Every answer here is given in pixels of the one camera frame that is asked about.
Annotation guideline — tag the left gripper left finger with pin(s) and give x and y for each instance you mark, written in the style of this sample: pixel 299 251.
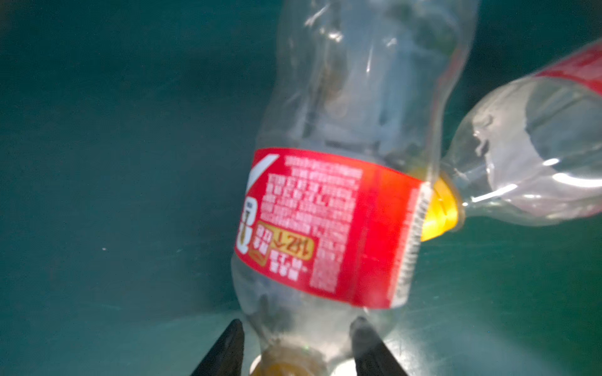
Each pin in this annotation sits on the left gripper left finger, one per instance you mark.
pixel 226 356

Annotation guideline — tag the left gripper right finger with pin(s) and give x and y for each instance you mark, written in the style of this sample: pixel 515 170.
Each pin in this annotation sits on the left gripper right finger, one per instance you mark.
pixel 371 355

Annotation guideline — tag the clear bottle yellow cap red label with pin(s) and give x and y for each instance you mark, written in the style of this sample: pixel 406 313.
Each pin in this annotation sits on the clear bottle yellow cap red label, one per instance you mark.
pixel 343 174

